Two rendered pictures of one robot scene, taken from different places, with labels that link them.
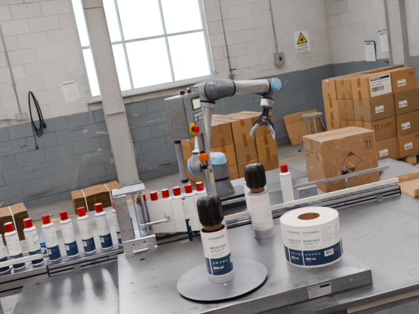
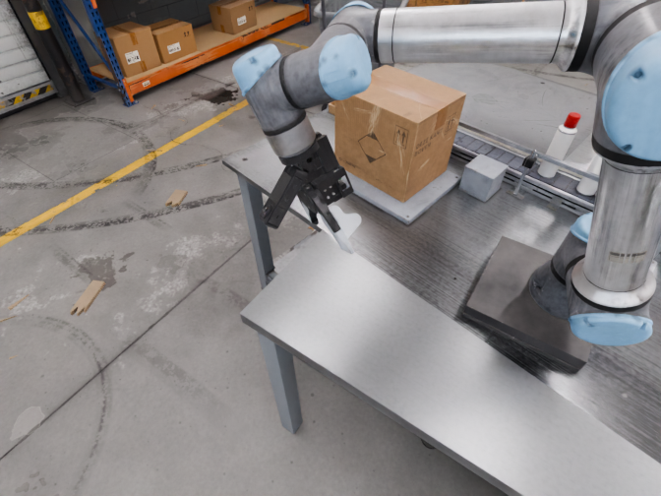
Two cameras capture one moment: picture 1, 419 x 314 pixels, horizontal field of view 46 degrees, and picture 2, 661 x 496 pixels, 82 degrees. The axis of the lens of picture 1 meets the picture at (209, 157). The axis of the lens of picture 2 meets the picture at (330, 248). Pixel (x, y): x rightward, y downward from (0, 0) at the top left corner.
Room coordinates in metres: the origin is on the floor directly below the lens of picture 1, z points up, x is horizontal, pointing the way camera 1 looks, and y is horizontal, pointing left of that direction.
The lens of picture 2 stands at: (3.40, 0.08, 1.62)
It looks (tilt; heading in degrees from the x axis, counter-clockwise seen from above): 47 degrees down; 234
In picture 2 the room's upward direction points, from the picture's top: straight up
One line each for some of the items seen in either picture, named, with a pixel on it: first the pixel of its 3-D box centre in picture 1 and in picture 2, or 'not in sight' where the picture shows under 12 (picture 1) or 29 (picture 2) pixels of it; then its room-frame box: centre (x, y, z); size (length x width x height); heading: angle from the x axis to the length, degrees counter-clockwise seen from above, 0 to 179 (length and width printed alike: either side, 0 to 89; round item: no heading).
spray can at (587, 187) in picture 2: not in sight; (602, 162); (2.22, -0.21, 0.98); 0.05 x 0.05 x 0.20
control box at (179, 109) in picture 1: (185, 116); not in sight; (2.26, 0.07, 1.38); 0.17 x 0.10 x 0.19; 154
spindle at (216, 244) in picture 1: (214, 237); not in sight; (1.58, 0.03, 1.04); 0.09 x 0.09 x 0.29
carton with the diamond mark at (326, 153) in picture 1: (340, 157); (394, 132); (2.59, -0.69, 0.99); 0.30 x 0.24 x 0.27; 99
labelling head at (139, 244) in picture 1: (134, 218); not in sight; (2.04, 0.36, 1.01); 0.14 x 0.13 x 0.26; 99
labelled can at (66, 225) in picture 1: (68, 233); not in sight; (2.08, 0.66, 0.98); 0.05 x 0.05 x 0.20
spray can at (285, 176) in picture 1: (286, 185); (559, 146); (2.24, -0.33, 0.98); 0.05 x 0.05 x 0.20
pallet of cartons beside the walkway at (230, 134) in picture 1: (227, 152); not in sight; (6.22, -0.23, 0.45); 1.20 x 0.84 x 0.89; 21
